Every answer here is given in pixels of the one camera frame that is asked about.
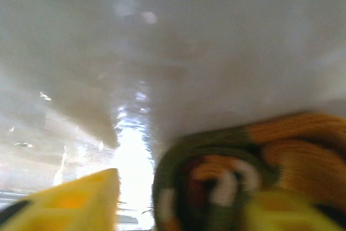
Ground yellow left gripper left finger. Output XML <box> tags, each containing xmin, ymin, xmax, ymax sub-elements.
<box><xmin>0</xmin><ymin>168</ymin><xmax>120</xmax><ymax>231</ymax></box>

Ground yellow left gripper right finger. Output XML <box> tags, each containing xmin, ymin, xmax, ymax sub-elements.
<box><xmin>243</xmin><ymin>189</ymin><xmax>345</xmax><ymax>231</ymax></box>

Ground olive orange striped sock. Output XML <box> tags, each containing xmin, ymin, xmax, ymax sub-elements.
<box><xmin>150</xmin><ymin>111</ymin><xmax>346</xmax><ymax>231</ymax></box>

